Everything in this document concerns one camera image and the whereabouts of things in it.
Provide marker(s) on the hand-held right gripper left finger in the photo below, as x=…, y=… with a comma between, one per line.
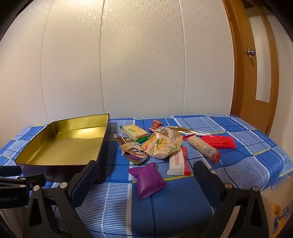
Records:
x=85, y=183

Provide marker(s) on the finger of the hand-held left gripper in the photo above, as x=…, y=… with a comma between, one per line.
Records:
x=10, y=171
x=23, y=182

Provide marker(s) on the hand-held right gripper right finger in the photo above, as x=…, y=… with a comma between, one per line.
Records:
x=206, y=183

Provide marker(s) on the red and white wafer packet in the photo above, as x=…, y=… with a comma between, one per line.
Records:
x=178, y=162

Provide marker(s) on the gold metal tin box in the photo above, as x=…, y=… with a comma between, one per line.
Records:
x=64, y=146

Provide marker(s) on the bright red snack packet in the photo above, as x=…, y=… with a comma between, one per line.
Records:
x=218, y=141

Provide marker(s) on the clear pastry bag green label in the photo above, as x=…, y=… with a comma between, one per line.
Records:
x=163, y=147

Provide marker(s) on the brown and purple snack packet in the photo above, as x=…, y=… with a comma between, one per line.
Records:
x=131, y=148

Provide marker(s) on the plain purple snack packet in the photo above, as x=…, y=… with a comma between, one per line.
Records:
x=147, y=180

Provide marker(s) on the beige pastry packet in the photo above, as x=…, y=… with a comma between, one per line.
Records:
x=168, y=132

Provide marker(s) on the green-edged cracker packet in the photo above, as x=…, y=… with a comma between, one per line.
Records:
x=134, y=131

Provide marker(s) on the small dark red packet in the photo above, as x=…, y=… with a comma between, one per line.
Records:
x=155, y=125

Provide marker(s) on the blue plaid bedsheet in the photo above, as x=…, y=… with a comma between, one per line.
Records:
x=183, y=206

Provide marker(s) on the long cereal bar packet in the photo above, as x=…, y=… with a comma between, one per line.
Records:
x=202, y=147

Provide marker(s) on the gold and white sachet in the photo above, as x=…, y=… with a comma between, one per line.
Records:
x=190, y=131

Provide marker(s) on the yellow orange snack packet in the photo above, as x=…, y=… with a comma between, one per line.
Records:
x=147, y=143

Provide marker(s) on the wooden door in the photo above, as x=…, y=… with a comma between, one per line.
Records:
x=245, y=68

